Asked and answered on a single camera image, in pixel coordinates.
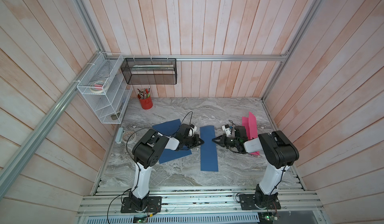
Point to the pink rectangular paper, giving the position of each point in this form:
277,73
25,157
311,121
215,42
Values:
250,123

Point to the tape roll on table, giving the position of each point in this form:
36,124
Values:
129,137

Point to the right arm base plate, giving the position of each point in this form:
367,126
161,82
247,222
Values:
259,202

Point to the black mesh wall basket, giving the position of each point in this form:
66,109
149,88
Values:
150,71

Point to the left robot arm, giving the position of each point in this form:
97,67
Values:
148,151

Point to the blue paper sheet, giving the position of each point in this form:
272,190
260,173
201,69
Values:
209,156
168,129

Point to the red pen cup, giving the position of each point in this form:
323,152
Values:
145,99

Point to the aluminium frame rail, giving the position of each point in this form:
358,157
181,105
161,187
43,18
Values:
200,201

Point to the tape roll in rack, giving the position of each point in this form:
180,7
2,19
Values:
99,86

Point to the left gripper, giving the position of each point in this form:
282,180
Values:
196,138

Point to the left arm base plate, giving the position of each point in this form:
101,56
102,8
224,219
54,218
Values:
132,205

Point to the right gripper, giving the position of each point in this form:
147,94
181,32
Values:
222,140

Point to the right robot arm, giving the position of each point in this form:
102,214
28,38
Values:
280,153

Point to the white wire shelf rack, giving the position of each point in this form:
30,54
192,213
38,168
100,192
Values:
110,106

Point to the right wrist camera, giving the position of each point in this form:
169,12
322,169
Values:
229,130

